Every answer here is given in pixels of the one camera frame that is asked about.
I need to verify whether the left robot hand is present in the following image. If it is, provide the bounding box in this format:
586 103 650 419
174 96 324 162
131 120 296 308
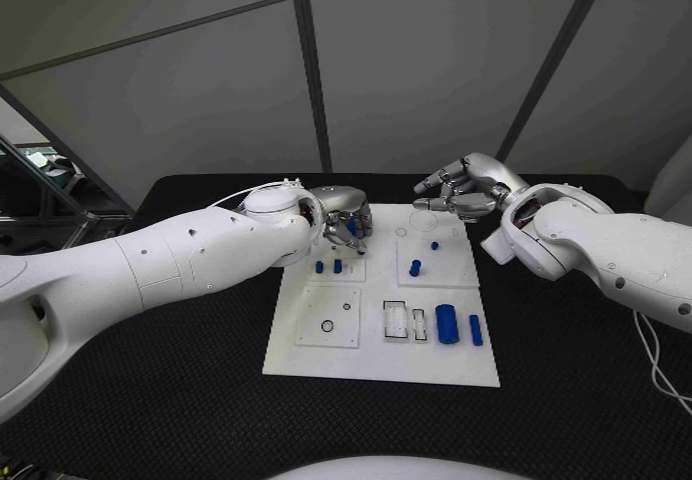
306 185 376 255

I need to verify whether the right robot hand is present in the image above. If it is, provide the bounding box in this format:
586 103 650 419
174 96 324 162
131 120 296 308
410 151 531 224

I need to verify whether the white task board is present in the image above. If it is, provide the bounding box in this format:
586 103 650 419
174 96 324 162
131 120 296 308
260 202 501 389

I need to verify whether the large blue cylinder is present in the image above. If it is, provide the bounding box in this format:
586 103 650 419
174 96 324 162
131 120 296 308
433 303 461 345

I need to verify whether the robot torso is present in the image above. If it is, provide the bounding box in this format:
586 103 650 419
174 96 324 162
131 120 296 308
266 454 534 480

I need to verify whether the white cable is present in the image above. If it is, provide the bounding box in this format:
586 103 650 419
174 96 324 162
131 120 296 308
204 178 302 210
629 309 692 416

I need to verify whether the metal frame rack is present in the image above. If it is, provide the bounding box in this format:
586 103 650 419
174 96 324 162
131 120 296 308
0 134 133 256

